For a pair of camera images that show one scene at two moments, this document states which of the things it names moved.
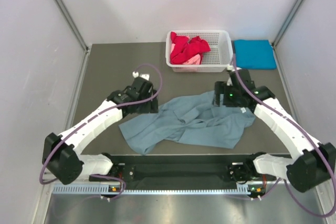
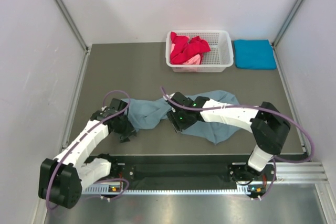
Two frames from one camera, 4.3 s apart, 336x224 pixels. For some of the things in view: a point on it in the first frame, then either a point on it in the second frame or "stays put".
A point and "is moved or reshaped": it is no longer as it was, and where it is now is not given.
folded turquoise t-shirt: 254,54 stays put
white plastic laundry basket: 220,56 stays put
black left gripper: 151,107 to 129,130
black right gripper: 221,88 to 179,126
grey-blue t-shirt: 193,119 is moved or reshaped
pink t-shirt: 195,60 stays put
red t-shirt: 185,48 stays put
